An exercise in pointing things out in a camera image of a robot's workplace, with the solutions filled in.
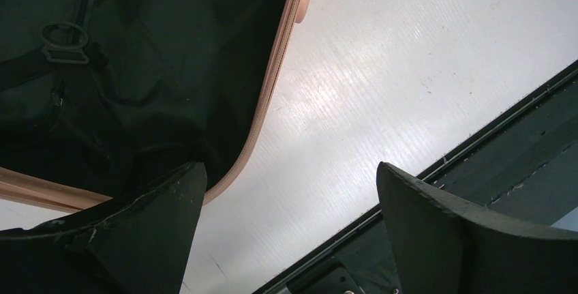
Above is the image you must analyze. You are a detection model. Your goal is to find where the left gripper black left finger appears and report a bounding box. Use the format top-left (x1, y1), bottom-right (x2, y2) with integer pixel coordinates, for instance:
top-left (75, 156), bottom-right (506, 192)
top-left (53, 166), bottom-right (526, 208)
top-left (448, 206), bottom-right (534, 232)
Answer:
top-left (1, 162), bottom-right (207, 293)

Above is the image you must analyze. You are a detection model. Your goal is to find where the pink hard-shell suitcase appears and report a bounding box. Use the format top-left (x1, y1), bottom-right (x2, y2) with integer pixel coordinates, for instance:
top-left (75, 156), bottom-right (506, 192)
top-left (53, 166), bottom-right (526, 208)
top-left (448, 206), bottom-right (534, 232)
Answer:
top-left (1, 0), bottom-right (310, 213)

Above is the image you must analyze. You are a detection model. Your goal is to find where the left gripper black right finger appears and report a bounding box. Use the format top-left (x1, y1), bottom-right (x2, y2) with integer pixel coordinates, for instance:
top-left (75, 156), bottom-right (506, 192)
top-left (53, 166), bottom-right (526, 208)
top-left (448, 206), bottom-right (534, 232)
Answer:
top-left (376, 162), bottom-right (577, 293)

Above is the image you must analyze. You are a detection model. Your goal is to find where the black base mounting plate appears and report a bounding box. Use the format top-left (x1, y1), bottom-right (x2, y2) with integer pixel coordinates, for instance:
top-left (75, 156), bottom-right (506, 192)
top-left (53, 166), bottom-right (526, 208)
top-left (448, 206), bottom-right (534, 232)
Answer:
top-left (259, 63), bottom-right (577, 293)

